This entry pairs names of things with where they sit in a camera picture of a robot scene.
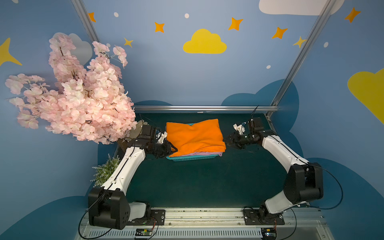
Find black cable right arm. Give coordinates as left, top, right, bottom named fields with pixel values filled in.
left=305, top=163, right=344, bottom=211

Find small green potted plant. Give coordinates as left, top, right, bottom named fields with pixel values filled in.
left=91, top=155, right=121, bottom=187

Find cream work glove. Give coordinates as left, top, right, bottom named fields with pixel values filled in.
left=128, top=120, right=148, bottom=139

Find aluminium front rail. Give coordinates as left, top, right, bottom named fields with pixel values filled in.
left=75, top=207, right=334, bottom=240

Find aluminium frame post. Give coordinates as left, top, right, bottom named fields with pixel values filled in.
left=71, top=0, right=100, bottom=42
left=266, top=0, right=337, bottom=120

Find pink cherry blossom tree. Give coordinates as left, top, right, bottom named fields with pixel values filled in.
left=5, top=34, right=137, bottom=145

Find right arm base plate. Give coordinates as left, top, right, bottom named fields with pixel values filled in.
left=242, top=208, right=285, bottom=226

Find orange pants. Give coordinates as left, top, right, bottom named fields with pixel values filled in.
left=165, top=118, right=227, bottom=158

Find turquoise plastic basket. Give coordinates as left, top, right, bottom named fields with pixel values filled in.
left=165, top=122, right=218, bottom=162

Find aluminium frame right post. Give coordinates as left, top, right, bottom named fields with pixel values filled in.
left=266, top=0, right=337, bottom=120

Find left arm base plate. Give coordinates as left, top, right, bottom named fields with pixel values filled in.
left=127, top=209, right=166, bottom=226

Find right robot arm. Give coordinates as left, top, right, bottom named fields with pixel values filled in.
left=225, top=118, right=324, bottom=224

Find purple pants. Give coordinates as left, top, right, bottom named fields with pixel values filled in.
left=182, top=152, right=223, bottom=157

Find green circuit board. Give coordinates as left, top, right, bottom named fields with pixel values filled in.
left=261, top=228, right=277, bottom=240
left=135, top=229, right=153, bottom=238

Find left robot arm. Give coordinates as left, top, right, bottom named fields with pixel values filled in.
left=88, top=125, right=178, bottom=230

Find left green circuit board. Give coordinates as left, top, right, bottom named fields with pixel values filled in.
left=135, top=229, right=153, bottom=238

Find right green circuit board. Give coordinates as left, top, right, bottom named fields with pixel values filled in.
left=261, top=228, right=277, bottom=240

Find aluminium frame left post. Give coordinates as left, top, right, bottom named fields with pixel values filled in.
left=71, top=0, right=100, bottom=42

